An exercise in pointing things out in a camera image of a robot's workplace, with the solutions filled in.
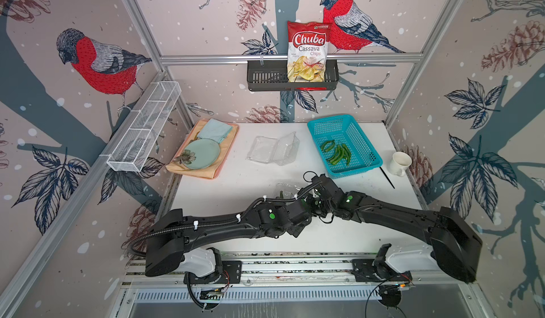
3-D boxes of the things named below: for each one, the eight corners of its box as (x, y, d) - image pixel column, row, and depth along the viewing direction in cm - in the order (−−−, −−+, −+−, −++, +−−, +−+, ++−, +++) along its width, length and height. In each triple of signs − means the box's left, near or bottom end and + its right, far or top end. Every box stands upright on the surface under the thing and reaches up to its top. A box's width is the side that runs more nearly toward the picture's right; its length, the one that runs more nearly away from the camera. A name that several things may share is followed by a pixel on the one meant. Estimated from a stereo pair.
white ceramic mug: (382, 173, 101) (390, 163, 94) (390, 159, 106) (397, 149, 99) (397, 181, 98) (406, 172, 91) (405, 167, 103) (413, 156, 96)
